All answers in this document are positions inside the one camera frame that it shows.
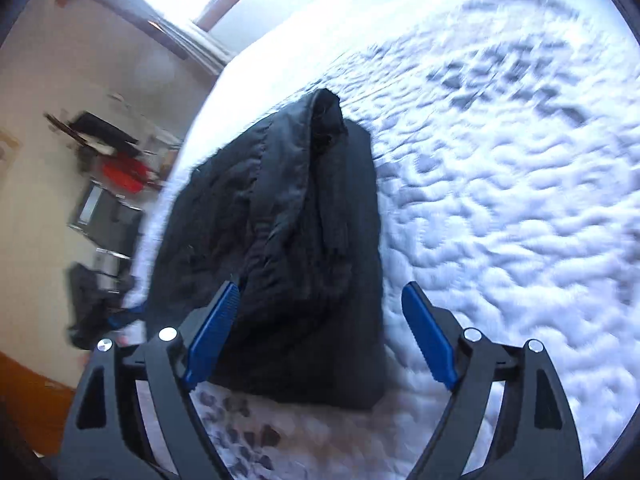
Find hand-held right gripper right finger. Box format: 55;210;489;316
401;281;587;480

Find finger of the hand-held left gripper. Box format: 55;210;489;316
106;302;150;332

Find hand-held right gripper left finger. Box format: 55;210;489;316
57;280;242;480

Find black pants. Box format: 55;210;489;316
145;87;389;411

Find red garment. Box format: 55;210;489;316
96;156;157;194

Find bed with grey quilt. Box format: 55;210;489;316
120;0;640;480

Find black garment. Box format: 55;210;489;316
69;111;140;157

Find black chrome frame chair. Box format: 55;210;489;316
67;179;147;281

